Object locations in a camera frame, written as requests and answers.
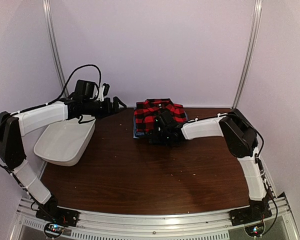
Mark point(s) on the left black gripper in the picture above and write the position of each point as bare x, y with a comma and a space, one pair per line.
108, 111

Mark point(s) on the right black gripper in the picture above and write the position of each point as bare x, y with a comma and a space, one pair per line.
155, 138

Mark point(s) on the red black plaid shirt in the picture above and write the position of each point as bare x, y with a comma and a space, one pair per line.
158, 103

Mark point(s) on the blue checked shirt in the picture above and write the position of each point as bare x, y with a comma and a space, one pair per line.
144, 119

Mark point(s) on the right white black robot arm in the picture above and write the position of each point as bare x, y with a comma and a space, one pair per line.
241, 139

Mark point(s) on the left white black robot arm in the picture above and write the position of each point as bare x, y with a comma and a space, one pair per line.
88, 99

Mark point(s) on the white plastic bin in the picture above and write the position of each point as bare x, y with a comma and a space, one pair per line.
63, 143

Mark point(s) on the right circuit board with leds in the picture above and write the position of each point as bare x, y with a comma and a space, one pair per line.
254, 230

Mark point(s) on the circuit board with leds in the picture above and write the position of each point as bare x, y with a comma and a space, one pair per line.
53, 230
254, 230

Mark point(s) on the left circuit board with leds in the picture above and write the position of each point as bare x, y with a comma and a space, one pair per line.
53, 230

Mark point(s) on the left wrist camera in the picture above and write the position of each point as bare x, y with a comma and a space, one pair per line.
103, 92

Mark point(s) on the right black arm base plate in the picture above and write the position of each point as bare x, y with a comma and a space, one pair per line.
247, 215

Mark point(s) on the left aluminium corner post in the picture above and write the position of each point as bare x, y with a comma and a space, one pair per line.
53, 42

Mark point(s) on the aluminium corner post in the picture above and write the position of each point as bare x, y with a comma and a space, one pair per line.
53, 42
253, 36

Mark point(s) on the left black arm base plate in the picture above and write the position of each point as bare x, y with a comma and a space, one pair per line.
63, 216

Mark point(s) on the aluminium front frame rail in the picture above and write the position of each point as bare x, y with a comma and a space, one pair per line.
211, 225

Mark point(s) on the right aluminium corner post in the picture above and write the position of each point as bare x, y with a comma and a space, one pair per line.
253, 36

